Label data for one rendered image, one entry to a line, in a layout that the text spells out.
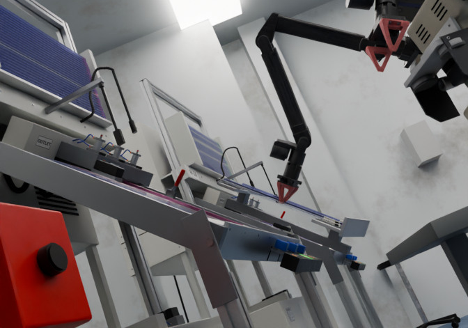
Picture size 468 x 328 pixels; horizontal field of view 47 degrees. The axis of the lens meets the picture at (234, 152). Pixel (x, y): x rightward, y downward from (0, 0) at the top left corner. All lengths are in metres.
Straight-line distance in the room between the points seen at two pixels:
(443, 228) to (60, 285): 0.81
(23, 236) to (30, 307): 0.09
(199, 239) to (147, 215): 0.14
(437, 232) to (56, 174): 0.82
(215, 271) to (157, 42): 4.34
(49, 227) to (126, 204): 0.36
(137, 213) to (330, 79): 4.71
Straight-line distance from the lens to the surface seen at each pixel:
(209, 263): 0.97
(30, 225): 0.74
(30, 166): 1.25
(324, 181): 5.08
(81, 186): 1.17
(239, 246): 1.13
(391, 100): 5.66
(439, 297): 5.32
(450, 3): 1.68
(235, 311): 0.96
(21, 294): 0.68
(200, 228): 0.98
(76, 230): 1.86
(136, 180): 1.76
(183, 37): 5.17
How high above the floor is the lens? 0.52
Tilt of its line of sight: 18 degrees up
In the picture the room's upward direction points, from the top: 23 degrees counter-clockwise
